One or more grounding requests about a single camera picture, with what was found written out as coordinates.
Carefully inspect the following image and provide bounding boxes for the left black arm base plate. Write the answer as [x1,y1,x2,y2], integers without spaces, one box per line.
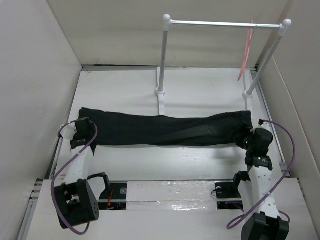
[98,181,128,211]

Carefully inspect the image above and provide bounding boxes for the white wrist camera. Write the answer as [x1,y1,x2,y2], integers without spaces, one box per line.
[58,123,77,141]
[251,119,270,132]

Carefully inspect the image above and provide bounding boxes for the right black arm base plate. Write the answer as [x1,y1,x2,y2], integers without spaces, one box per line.
[212,182,243,210]

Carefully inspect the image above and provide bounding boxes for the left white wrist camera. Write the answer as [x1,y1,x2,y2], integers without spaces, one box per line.
[58,123,77,141]

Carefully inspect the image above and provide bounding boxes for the black trousers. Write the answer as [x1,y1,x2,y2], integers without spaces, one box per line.
[78,107,253,147]

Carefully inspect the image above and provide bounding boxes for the silver foil covered panel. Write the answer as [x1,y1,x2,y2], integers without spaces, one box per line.
[126,180,218,211]

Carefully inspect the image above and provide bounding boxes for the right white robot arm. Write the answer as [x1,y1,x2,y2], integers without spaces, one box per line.
[226,119,290,240]

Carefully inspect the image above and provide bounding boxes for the white and silver clothes rack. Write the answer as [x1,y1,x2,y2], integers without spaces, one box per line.
[155,14,292,116]

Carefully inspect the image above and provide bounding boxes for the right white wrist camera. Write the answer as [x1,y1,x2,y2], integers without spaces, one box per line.
[251,119,270,132]

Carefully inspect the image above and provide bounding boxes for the pink clothes hanger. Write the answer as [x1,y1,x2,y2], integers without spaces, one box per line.
[237,27,257,82]

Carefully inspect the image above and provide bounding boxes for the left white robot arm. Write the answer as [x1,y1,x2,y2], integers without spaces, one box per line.
[50,117,114,236]

